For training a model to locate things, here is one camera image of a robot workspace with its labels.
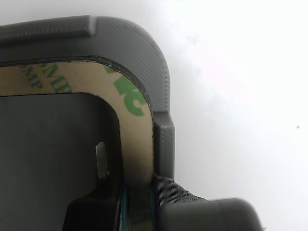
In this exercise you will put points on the gripper finger with metal blade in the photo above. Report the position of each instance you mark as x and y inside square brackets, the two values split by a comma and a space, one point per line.
[96, 211]

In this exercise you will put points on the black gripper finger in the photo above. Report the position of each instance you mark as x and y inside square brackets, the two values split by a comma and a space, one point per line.
[204, 216]

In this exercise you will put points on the tan rectangular frame green print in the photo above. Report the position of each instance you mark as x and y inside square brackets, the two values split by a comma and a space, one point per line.
[134, 144]

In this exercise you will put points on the grey holder with rails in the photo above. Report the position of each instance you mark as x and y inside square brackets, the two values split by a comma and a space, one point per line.
[134, 41]

